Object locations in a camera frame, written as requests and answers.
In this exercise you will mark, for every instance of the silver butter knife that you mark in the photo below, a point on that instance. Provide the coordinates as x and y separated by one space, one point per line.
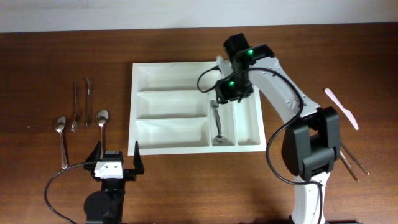
89 102

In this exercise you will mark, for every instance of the metal chopstick inner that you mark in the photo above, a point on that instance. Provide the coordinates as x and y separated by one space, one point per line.
348 166

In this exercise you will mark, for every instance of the small dark teaspoon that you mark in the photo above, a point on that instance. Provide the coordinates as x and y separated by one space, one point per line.
222 141

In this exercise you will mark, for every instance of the silver spoon near left gripper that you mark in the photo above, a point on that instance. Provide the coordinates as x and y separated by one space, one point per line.
101 118

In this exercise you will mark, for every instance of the pink plastic knife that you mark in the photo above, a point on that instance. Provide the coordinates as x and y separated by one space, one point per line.
345 111

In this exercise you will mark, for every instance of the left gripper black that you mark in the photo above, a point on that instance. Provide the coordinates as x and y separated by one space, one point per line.
131 174

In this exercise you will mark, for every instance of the silver spoon far left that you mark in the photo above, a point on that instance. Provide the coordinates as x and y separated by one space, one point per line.
59 127

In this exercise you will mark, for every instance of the white plastic cutlery tray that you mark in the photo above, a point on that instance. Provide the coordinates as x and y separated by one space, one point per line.
169 115

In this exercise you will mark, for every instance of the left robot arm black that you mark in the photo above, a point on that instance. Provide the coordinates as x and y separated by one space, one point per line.
106 205

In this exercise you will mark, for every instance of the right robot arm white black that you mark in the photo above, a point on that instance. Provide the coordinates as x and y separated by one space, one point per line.
311 143

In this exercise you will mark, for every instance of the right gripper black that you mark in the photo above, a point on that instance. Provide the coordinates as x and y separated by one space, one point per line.
224 91

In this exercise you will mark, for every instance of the silver fork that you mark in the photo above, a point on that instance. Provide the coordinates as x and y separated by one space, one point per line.
76 120

